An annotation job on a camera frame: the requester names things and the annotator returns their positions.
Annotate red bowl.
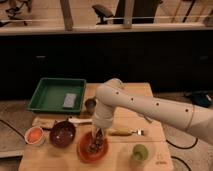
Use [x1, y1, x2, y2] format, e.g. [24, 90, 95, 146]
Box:
[77, 132, 108, 163]

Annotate green apple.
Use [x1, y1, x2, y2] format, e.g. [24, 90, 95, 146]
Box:
[132, 144, 149, 161]

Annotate wooden handled fork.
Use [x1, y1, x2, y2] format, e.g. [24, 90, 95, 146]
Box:
[108, 129, 148, 136]

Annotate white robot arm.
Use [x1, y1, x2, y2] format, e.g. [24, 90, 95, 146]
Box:
[92, 78, 213, 145]

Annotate white cup orange contents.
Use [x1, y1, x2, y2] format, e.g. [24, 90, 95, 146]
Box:
[24, 126, 45, 146]

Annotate blue object on floor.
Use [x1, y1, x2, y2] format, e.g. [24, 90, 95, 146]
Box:
[187, 92, 212, 108]

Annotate grey sponge block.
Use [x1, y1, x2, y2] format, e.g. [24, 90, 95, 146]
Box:
[63, 93, 77, 108]

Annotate white handled knife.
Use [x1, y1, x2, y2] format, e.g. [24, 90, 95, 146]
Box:
[68, 118, 92, 124]

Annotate black office chair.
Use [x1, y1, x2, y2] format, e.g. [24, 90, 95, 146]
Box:
[92, 4, 113, 24]

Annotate brown cloth piece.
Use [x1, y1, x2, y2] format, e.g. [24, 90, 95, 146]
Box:
[32, 117, 56, 129]

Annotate purple grape bunch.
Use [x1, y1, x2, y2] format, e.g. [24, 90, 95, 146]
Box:
[88, 131, 104, 153]

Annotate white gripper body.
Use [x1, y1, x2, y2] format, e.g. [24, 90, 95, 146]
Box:
[92, 103, 115, 129]

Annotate green plastic tray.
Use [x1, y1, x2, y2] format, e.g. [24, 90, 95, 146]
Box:
[28, 78, 86, 114]

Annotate dark purple bowl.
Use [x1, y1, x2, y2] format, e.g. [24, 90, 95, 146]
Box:
[49, 121, 76, 148]

